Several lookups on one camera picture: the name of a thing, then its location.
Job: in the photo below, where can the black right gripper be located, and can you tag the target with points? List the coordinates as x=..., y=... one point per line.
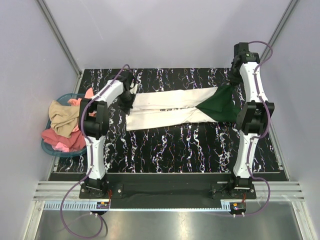
x=233, y=80

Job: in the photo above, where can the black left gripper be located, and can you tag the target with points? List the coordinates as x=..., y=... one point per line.
x=126, y=107

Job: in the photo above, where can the cream and green t-shirt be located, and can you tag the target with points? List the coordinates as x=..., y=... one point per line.
x=175, y=107

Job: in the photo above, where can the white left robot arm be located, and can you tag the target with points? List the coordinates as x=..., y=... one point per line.
x=94, y=125

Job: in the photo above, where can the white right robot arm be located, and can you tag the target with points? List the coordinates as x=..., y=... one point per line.
x=253, y=120

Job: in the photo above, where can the pink t-shirt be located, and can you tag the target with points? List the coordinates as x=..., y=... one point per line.
x=75, y=143

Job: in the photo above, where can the beige t-shirt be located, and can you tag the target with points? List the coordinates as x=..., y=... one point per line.
x=63, y=118

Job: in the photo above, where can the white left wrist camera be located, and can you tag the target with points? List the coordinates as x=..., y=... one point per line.
x=133, y=88

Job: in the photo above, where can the right aluminium frame post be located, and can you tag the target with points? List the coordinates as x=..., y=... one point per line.
x=269, y=46

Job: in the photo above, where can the aluminium frame post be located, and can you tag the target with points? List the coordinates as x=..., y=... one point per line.
x=58, y=35
x=269, y=46

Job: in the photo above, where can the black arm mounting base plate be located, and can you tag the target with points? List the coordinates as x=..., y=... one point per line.
x=178, y=189

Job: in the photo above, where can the left aluminium frame post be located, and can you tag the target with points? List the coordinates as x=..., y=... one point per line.
x=58, y=35

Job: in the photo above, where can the grey slotted cable duct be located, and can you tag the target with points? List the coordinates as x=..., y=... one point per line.
x=103, y=206

